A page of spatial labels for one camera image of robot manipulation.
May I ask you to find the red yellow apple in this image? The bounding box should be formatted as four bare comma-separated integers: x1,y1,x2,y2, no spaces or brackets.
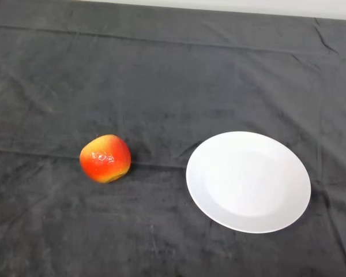
79,133,132,184

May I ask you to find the white round plate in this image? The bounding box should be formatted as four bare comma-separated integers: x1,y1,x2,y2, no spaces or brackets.
186,131,312,234

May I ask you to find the black cloth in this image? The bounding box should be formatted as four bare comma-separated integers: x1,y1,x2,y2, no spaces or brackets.
0,0,346,277

